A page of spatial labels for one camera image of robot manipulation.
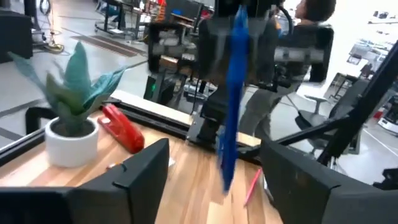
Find pink pencil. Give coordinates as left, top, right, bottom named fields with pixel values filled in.
left=243, top=167, right=263, bottom=208

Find blue scissors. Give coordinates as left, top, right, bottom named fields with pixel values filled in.
left=216, top=4, right=250, bottom=195

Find grey office chair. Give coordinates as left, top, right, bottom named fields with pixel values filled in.
left=294, top=79, right=371, bottom=153

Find black cabinet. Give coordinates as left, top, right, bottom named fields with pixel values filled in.
left=0, top=9, right=34, bottom=65

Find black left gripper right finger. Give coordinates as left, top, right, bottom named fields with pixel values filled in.
left=260, top=139, right=398, bottom=224

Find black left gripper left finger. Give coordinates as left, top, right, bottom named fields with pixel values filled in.
left=0, top=138, right=170, bottom=224

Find green plant in white pot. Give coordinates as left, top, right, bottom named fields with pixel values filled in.
left=7, top=41, right=128, bottom=169

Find person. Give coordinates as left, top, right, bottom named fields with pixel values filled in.
left=238, top=0, right=337, bottom=141

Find black box with green light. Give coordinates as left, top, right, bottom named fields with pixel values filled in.
left=143, top=75, right=177, bottom=106

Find black metal table frame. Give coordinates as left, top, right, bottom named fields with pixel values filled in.
left=0, top=40, right=398, bottom=190

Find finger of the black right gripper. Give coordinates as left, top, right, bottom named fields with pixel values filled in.
left=247, top=17, right=279, bottom=88
left=203, top=17, right=234, bottom=82

